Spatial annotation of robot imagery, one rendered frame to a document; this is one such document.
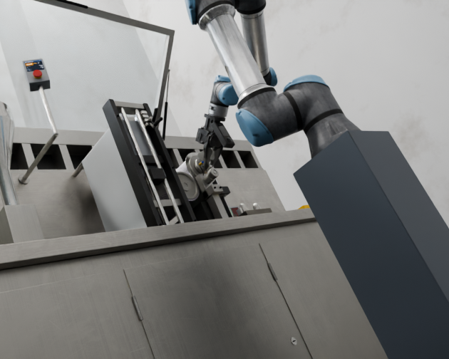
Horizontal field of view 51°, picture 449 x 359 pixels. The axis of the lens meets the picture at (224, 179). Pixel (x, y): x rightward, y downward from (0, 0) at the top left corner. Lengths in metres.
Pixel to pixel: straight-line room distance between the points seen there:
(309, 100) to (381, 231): 0.39
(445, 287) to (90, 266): 0.76
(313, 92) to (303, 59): 2.92
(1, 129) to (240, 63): 0.76
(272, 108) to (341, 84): 2.72
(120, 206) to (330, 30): 2.80
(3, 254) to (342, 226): 0.75
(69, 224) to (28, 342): 0.93
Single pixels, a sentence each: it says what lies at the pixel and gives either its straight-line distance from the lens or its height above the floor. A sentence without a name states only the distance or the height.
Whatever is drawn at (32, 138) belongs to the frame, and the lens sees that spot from 2.02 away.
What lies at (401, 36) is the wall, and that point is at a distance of 3.77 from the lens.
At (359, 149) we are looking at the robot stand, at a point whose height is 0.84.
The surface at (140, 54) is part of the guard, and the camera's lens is 2.30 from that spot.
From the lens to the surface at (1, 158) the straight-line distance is 1.59.
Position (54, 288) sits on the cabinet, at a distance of 1.04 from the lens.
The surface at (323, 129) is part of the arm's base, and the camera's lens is 1.26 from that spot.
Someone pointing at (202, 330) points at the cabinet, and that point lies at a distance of 1.19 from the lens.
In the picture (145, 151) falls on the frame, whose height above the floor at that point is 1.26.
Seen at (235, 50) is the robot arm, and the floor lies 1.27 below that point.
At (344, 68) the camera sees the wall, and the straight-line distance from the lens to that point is 3.97.
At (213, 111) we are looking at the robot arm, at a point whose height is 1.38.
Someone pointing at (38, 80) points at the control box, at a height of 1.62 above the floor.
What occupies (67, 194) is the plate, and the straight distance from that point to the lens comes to 1.93.
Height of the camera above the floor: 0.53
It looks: 20 degrees up
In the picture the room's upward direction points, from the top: 25 degrees counter-clockwise
